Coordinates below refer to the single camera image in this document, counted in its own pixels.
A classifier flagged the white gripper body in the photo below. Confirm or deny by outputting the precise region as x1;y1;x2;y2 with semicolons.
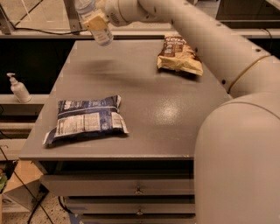
95;0;126;26

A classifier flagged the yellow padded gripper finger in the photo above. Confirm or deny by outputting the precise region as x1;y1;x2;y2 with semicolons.
81;9;108;32

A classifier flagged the clear blue plastic water bottle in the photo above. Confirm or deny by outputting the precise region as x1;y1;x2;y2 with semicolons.
74;0;114;46

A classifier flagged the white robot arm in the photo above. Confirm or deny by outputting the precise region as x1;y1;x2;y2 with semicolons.
89;0;280;224

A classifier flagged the white pump sanitizer bottle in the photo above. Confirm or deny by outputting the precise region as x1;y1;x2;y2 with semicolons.
7;73;32;103

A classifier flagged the brown sea salt chip bag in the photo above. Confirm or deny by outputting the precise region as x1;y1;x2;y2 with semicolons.
157;35;203;75

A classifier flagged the blue white snack bag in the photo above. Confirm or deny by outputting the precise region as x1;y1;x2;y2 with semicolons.
43;95;129;146

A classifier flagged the grey drawer cabinet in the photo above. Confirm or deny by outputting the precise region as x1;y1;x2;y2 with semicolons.
21;40;228;224

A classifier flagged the top grey drawer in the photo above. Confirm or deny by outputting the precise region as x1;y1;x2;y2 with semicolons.
41;174;194;197

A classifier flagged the grey drawer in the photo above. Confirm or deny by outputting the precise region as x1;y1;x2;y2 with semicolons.
41;174;194;197
66;197;195;214
81;214;196;224

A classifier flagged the cardboard box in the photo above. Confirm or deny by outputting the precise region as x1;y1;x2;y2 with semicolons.
2;160;43;213

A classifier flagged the middle grey drawer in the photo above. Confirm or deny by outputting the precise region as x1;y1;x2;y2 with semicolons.
66;197;195;214

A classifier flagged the bottom grey drawer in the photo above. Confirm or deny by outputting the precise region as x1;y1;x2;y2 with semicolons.
81;214;196;224

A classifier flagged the left metal frame post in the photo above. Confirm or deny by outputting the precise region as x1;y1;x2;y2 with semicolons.
63;0;81;33

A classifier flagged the black cable on shelf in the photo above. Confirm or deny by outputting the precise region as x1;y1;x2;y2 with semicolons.
14;26;88;36

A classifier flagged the black floor cable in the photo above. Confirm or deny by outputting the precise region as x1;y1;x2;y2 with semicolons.
0;147;56;224

